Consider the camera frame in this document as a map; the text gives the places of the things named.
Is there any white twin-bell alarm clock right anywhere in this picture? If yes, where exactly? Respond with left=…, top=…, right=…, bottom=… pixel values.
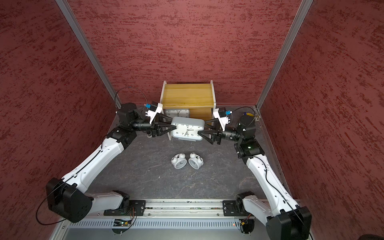
left=188, top=153, right=204, bottom=170

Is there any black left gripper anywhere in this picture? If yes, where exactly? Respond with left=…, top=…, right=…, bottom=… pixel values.
left=130, top=112, right=176, bottom=137

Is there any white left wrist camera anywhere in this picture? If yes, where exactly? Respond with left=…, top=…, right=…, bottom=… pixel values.
left=146, top=102, right=163, bottom=124

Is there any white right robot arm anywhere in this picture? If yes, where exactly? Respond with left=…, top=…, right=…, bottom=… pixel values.
left=198, top=115, right=313, bottom=240

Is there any grey rectangular alarm clock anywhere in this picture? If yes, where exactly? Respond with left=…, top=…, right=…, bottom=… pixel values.
left=171, top=117, right=205, bottom=142
left=164, top=109, right=190, bottom=118

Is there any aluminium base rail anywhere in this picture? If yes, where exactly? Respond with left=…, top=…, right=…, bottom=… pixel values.
left=49, top=197, right=316, bottom=240

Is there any white twin-bell alarm clock left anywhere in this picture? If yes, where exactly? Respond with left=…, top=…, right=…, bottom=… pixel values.
left=171, top=153, right=188, bottom=170

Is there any left aluminium corner post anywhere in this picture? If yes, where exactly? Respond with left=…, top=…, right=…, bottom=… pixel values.
left=55, top=0, right=121, bottom=108

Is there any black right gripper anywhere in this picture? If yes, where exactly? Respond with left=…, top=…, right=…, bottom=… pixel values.
left=198, top=117, right=244, bottom=145

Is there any aluminium corner post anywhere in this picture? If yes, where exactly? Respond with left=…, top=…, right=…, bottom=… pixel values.
left=55, top=0, right=121, bottom=108
left=256, top=0, right=313, bottom=111

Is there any white wooden two-tier shelf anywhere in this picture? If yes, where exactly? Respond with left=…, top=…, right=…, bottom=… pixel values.
left=160, top=82, right=216, bottom=140

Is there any yellow pen bucket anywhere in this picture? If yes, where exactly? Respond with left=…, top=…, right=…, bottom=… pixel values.
left=243, top=112, right=256, bottom=119

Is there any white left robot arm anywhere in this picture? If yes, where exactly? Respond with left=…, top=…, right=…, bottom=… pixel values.
left=44, top=102, right=176, bottom=223

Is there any white twin-bell alarm clock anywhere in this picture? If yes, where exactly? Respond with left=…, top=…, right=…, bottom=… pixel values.
left=188, top=153, right=204, bottom=170
left=171, top=153, right=188, bottom=170

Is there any right aluminium corner post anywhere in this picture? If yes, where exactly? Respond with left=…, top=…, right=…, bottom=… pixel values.
left=256, top=0, right=313, bottom=111

